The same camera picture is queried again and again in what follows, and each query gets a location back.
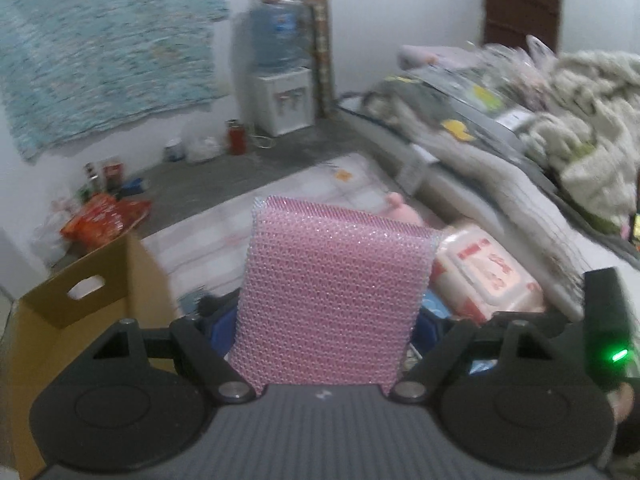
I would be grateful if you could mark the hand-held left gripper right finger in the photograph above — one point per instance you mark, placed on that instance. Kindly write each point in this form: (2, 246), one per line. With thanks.
(431, 327)

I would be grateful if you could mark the brown cardboard box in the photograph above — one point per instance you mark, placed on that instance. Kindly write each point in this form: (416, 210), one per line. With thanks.
(145, 280)

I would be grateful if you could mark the white plastic bag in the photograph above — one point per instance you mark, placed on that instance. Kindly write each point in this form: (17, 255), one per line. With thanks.
(47, 235)

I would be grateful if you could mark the clear plastic bag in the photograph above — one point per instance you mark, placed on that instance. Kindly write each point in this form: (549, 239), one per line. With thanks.
(202, 149)

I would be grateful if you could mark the red snack bag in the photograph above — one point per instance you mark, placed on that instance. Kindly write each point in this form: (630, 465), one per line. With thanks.
(92, 220)
(135, 210)

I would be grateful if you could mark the pink plush toy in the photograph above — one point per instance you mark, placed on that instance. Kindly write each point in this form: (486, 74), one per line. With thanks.
(400, 207)

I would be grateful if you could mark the person's right hand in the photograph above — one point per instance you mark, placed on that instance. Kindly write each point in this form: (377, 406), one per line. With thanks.
(624, 401)

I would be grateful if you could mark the brown door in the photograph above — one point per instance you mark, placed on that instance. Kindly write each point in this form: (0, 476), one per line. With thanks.
(522, 5)

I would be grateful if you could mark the red can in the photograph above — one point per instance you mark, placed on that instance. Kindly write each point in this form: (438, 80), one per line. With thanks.
(237, 139)

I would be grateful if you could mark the cream fluffy blanket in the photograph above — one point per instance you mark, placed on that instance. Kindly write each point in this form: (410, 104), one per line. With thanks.
(590, 110)

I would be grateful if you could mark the white water dispenser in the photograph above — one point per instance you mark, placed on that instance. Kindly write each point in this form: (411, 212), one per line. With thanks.
(280, 100)

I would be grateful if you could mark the white cup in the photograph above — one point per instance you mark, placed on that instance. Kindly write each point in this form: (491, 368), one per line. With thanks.
(174, 152)

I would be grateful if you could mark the blue wall hanging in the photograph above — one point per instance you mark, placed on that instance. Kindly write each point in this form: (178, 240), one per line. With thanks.
(100, 45)

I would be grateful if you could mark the wooden board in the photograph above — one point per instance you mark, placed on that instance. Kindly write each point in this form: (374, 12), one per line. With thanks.
(320, 55)

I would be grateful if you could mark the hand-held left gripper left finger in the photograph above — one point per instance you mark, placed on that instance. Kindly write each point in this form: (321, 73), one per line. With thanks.
(222, 332)

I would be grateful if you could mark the blue water bottle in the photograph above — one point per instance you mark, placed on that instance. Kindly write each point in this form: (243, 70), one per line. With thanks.
(275, 35)

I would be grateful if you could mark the grey blanket with yellow ducks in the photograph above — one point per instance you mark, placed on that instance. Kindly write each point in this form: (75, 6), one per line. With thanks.
(425, 105)

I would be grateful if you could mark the pink mesh sponge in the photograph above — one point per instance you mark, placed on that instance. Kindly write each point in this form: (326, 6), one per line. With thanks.
(330, 285)

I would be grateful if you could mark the pile of bedding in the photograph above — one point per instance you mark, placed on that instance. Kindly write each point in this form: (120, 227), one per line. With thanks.
(525, 245)

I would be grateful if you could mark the pale pink pillow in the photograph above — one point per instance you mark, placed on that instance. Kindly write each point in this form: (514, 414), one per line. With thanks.
(430, 55)

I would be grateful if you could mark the red label bottle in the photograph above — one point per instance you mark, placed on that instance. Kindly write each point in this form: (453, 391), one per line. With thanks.
(113, 175)

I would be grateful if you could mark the beige blanket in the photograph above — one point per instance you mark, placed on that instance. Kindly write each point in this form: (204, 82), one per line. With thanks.
(480, 175)

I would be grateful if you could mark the small blue object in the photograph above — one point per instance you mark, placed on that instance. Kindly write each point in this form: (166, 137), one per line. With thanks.
(132, 186)

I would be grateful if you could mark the red white wet wipes pack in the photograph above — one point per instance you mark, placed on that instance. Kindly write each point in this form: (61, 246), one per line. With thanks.
(485, 270)

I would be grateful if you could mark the printed floor mat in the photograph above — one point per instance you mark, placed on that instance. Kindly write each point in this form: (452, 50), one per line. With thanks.
(225, 215)

